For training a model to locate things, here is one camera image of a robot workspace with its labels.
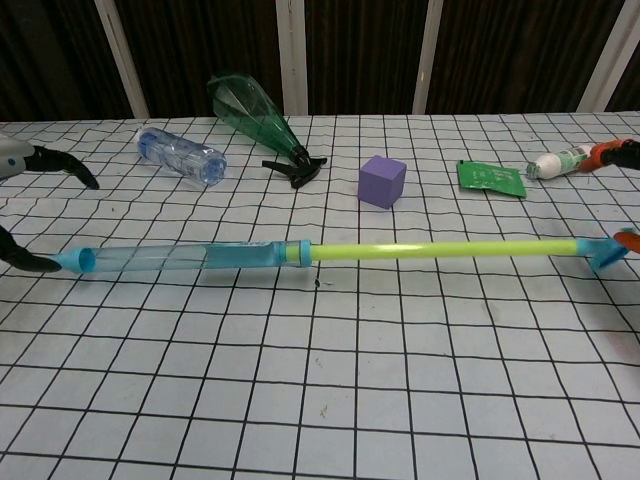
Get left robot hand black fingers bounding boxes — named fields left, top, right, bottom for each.
left=0, top=133, right=100, bottom=273

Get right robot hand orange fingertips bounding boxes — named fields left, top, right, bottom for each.
left=579, top=138, right=640, bottom=247

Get clear plastic tube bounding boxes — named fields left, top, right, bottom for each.
left=52, top=238, right=312, bottom=275

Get yellow-green and blue plastic plunger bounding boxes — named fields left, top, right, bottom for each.
left=205, top=234, right=630, bottom=274

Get small white bottle green label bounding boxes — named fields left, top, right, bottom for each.
left=524, top=143, right=599, bottom=181

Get green foil packet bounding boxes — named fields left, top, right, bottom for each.
left=455, top=159, right=528, bottom=199

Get clear plastic water bottle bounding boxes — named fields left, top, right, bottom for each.
left=136, top=126, right=229, bottom=188

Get dark pleated curtain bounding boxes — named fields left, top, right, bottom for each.
left=0, top=0, right=640, bottom=122

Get purple foam cube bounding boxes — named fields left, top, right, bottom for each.
left=358, top=154, right=406, bottom=210

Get green spray bottle black trigger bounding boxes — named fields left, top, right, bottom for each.
left=207, top=73, right=329, bottom=190

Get white black checked tablecloth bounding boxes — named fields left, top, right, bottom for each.
left=0, top=112, right=640, bottom=480

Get white frame post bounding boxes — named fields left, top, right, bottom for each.
left=93, top=0, right=150, bottom=120
left=412, top=0, right=455, bottom=115
left=577, top=0, right=640, bottom=114
left=275, top=0, right=309, bottom=117

